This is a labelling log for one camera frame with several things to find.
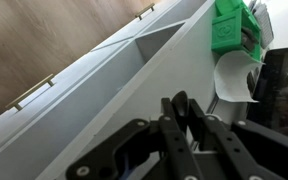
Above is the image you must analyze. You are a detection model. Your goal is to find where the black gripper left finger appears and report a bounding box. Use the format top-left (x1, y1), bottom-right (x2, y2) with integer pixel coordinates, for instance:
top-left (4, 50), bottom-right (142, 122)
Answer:
top-left (159, 98), bottom-right (204, 180)

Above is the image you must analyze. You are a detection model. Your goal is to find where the white television stand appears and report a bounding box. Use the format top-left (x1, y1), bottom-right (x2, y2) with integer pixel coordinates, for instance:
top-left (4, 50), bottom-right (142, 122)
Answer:
top-left (0, 0), bottom-right (252, 180)

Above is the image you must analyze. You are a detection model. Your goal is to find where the black flat screen television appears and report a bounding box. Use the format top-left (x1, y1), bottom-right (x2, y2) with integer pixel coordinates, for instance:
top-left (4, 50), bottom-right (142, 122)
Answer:
top-left (247, 48), bottom-right (288, 136)

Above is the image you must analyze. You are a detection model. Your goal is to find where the green plastic box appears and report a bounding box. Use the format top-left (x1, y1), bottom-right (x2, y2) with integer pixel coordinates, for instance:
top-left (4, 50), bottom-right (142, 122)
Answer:
top-left (211, 0), bottom-right (261, 61)

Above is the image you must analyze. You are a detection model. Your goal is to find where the grey remote control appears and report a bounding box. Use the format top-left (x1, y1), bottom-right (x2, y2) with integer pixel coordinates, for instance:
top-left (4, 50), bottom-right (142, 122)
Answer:
top-left (251, 0), bottom-right (274, 49)

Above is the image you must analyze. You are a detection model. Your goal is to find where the gold drawer handle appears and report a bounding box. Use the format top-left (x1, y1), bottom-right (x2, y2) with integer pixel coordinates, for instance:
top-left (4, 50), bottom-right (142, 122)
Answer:
top-left (135, 3), bottom-right (155, 20)
top-left (5, 74), bottom-right (55, 111)

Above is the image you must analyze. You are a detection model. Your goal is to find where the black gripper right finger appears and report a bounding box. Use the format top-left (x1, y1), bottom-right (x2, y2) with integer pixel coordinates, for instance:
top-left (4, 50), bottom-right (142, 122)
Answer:
top-left (188, 99), bottom-right (284, 180)

